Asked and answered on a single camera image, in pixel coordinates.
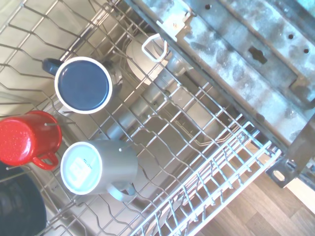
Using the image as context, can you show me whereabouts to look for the grey mug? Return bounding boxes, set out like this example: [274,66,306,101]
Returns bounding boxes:
[60,139,139,202]

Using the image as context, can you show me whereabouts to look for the navy mug with white rim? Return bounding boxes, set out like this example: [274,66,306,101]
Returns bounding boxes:
[42,57,123,115]

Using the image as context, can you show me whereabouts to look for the red enamel mug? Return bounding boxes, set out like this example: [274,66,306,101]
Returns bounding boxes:
[0,110,63,171]

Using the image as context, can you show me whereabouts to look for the white round dish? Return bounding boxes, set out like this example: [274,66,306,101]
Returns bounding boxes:
[126,32,173,86]

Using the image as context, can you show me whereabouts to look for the stainless dishwasher body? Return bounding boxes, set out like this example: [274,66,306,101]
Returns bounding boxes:
[125,0,315,190]

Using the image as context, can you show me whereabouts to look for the black plate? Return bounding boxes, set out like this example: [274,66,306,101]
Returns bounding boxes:
[0,160,48,236]

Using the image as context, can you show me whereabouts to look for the wire dishwasher rack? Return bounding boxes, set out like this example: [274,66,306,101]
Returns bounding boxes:
[0,0,283,236]

